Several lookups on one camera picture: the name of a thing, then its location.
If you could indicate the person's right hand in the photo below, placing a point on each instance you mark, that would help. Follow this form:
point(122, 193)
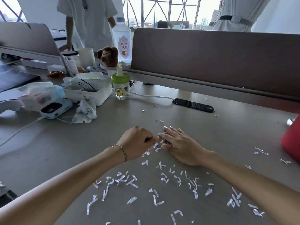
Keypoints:
point(186, 149)

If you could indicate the person's left hand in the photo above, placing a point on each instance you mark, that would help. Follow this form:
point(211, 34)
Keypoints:
point(134, 144)

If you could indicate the person's left thumb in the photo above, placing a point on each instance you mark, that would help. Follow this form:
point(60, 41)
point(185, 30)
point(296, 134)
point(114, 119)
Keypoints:
point(150, 142)

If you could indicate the person's right middle finger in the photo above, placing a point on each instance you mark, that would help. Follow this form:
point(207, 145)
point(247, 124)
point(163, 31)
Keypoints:
point(170, 131)

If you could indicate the person's right little finger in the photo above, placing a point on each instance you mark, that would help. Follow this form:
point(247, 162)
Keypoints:
point(184, 135)

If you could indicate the person's right thumb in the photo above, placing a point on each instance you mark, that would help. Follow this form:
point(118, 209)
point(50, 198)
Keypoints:
point(169, 146)

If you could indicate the person's right forearm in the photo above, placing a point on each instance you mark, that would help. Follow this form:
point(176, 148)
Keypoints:
point(253, 182)

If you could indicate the person's left forearm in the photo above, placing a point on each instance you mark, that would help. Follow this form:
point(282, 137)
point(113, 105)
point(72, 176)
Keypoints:
point(58, 192)

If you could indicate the scattered white paper shreds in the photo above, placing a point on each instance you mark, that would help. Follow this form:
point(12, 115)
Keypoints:
point(164, 178)

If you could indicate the small green-capped clear bottle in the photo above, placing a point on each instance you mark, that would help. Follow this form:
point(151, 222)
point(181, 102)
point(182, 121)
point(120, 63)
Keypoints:
point(120, 87)

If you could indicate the crumpled white wrapper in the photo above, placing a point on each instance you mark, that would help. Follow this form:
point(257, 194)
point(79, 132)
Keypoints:
point(85, 112)

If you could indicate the white plastic storage box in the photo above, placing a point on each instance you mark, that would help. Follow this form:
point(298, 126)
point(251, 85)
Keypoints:
point(98, 90)

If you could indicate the brown desk divider panel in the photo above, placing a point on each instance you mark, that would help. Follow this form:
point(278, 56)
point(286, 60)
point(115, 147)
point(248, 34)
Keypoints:
point(211, 58)

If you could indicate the black eyeglasses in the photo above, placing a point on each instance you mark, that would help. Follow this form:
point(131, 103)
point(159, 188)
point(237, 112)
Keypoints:
point(88, 85)

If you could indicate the white round stand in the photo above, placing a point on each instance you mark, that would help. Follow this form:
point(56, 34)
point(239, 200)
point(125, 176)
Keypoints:
point(108, 67)

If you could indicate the brown monkey plush toy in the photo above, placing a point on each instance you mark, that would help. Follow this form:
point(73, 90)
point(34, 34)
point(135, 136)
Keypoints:
point(108, 55)

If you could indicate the small white blue device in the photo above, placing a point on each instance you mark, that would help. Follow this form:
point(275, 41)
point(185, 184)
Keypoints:
point(55, 109)

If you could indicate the clear plastic water bottle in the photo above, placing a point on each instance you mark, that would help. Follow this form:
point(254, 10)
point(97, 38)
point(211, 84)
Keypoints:
point(121, 42)

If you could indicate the white cylindrical cup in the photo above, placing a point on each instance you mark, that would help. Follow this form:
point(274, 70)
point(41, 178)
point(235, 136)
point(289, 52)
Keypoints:
point(86, 57)

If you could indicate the crumpled silver foil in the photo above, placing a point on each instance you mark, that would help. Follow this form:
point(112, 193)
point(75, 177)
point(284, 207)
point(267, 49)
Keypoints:
point(290, 122)

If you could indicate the red container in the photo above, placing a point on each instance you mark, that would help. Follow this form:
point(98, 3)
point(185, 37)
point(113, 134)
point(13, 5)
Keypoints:
point(293, 140)

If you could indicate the clear jar with black lid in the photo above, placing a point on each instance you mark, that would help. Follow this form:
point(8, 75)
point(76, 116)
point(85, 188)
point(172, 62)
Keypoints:
point(70, 64)

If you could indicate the orange snack packet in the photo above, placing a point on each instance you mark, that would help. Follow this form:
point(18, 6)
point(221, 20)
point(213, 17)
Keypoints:
point(56, 73)

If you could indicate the soft tissue packet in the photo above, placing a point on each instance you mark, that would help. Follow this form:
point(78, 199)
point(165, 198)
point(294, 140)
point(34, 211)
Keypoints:
point(39, 94)

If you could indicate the white curved object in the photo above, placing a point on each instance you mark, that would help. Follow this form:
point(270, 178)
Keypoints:
point(10, 105)

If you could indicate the black desk mat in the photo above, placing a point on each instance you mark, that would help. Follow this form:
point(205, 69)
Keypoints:
point(16, 79)

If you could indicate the window lattice frame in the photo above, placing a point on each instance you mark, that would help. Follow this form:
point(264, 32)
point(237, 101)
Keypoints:
point(161, 9)

